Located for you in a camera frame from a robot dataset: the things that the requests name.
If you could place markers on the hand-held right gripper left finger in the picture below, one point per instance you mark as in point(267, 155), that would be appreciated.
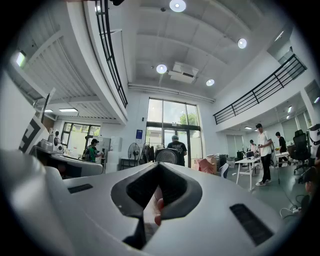
point(100, 212)

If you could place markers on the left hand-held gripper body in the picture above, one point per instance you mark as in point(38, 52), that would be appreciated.
point(30, 135)

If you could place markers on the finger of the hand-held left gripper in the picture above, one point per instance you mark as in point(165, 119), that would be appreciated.
point(90, 168)

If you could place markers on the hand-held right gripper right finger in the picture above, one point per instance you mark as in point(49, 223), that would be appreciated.
point(212, 212)

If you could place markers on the person's right hand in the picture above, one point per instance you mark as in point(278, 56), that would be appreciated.
point(159, 211)

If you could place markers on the black metal side table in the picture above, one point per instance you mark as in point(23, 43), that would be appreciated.
point(130, 161)

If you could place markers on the blue-grey plastic chair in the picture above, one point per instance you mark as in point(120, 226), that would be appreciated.
point(224, 170)

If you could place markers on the pink cloth-covered chair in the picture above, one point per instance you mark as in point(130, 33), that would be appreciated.
point(205, 165)

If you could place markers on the clothes rack with dark garments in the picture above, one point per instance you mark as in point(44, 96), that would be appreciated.
point(149, 152)

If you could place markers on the white trestle table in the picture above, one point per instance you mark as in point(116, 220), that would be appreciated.
point(247, 161)

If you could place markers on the white power strip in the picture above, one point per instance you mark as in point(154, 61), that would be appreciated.
point(295, 209)

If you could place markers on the black office chair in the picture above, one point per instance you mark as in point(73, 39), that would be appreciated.
point(301, 147)

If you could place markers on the black balcony railing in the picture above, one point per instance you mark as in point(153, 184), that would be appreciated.
point(260, 92)
point(110, 50)

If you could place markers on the round ceiling light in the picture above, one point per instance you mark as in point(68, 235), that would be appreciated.
point(161, 68)
point(242, 43)
point(177, 5)
point(210, 82)

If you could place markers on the ceiling air conditioner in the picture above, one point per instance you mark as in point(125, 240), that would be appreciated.
point(183, 73)

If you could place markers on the black pedestal fan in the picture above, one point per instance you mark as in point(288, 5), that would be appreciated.
point(134, 151)

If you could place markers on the blue wall poster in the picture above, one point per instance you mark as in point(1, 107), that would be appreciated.
point(139, 134)

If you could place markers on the glass entrance window wall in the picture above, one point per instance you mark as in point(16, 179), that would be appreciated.
point(172, 120)

